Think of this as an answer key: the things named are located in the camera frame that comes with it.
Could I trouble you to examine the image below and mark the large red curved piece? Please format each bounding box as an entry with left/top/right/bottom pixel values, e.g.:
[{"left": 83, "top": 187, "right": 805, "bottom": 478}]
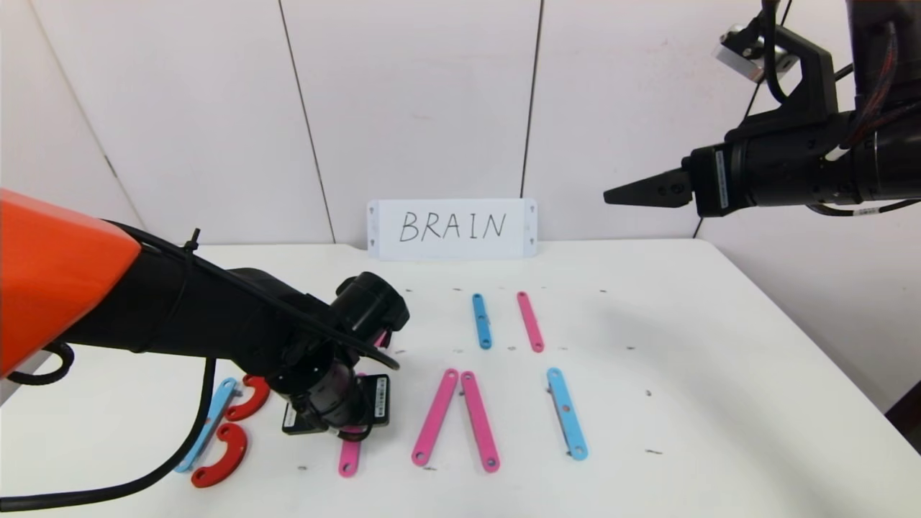
[
  {"left": 224, "top": 374, "right": 272, "bottom": 422},
  {"left": 191, "top": 422, "right": 248, "bottom": 489}
]

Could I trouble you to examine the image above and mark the black cable with white label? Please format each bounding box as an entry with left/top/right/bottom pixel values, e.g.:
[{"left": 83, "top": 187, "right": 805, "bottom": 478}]
[{"left": 806, "top": 198, "right": 921, "bottom": 217}]

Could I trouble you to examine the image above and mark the short dark blue bar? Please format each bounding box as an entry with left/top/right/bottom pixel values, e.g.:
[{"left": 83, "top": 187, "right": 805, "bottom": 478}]
[{"left": 472, "top": 294, "right": 493, "bottom": 350}]

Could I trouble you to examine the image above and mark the black right camera bracket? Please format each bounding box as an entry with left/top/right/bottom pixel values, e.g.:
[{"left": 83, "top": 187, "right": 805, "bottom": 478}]
[{"left": 727, "top": 25, "right": 839, "bottom": 141}]

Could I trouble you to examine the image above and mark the white BRAIN sign card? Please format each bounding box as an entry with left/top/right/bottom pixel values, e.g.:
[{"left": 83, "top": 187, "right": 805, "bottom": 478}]
[{"left": 368, "top": 199, "right": 538, "bottom": 261}]

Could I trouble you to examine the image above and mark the black right camera cable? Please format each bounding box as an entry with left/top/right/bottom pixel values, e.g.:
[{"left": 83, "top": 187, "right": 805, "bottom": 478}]
[{"left": 761, "top": 0, "right": 792, "bottom": 105}]

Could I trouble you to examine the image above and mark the short pink bar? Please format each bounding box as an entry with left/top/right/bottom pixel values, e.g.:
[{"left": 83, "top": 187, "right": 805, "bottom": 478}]
[{"left": 517, "top": 291, "right": 545, "bottom": 353}]

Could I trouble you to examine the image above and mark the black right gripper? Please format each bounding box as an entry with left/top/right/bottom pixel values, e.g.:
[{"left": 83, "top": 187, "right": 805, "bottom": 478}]
[{"left": 603, "top": 123, "right": 861, "bottom": 218}]

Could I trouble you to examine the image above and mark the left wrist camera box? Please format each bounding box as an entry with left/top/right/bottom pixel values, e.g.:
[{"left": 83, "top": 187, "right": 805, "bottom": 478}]
[{"left": 282, "top": 403, "right": 317, "bottom": 436}]

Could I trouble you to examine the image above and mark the long light blue bar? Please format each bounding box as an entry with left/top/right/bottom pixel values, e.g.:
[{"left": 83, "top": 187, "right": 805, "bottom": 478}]
[
  {"left": 175, "top": 378, "right": 240, "bottom": 473},
  {"left": 546, "top": 368, "right": 589, "bottom": 461}
]

